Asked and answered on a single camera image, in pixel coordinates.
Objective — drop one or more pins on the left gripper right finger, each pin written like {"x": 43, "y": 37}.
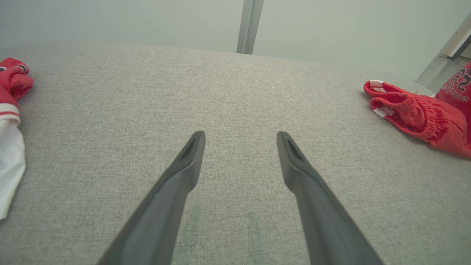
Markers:
{"x": 323, "y": 221}

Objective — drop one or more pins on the grey fabric sofa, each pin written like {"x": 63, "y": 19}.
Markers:
{"x": 235, "y": 92}

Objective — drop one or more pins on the red basketball jersey white sleeves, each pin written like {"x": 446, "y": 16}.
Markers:
{"x": 11, "y": 154}
{"x": 460, "y": 88}

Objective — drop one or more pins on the aluminium wall rail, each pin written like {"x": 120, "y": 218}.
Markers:
{"x": 249, "y": 25}
{"x": 445, "y": 59}

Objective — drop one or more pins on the red shorts white trim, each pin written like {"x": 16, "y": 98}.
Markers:
{"x": 415, "y": 114}

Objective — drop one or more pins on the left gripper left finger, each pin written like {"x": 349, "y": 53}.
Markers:
{"x": 158, "y": 221}

